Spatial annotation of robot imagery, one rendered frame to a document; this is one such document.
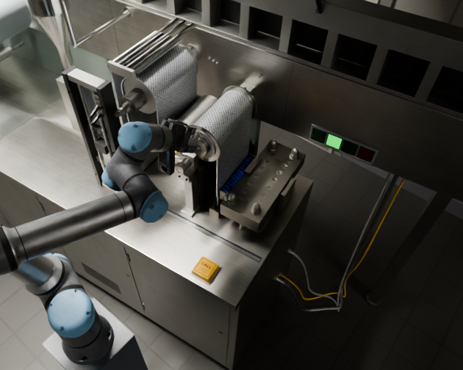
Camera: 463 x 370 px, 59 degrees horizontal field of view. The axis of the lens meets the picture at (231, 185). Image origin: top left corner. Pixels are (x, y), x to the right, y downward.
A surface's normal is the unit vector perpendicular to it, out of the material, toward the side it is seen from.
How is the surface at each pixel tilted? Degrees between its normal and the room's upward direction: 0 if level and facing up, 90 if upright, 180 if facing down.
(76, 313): 7
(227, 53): 90
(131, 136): 50
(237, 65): 90
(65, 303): 8
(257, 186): 0
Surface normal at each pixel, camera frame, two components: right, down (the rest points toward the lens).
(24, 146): 0.04, -0.65
